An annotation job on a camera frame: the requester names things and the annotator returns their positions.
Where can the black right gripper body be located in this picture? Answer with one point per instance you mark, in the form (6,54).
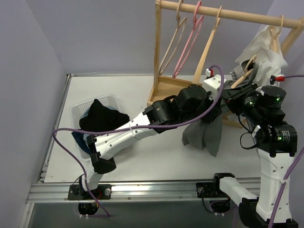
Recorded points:
(237,92)

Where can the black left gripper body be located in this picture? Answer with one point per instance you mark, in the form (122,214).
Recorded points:
(214,112)

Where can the grey garment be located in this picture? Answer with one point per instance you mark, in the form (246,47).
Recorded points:
(205,136)

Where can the wooden hanger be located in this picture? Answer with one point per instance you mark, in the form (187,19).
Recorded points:
(246,72)
(274,35)
(202,60)

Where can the white shirt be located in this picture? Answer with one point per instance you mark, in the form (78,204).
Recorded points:
(267,63)

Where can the pink plastic hanger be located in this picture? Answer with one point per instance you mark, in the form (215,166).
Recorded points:
(197,24)

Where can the black garment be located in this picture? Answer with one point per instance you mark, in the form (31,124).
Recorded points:
(100,118)

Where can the dark blue denim skirt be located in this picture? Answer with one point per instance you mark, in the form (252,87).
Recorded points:
(79,139)

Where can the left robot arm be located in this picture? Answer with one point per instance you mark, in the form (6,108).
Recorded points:
(196,107)

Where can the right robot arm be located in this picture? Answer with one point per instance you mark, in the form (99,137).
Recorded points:
(276,146)

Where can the wooden clothes rack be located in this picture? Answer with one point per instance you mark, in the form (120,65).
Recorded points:
(164,86)

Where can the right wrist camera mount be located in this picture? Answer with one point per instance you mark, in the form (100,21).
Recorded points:
(211,84)

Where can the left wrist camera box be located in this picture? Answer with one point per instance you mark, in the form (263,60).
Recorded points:
(276,80)

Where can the aluminium mounting rail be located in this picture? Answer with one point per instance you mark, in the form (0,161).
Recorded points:
(120,192)

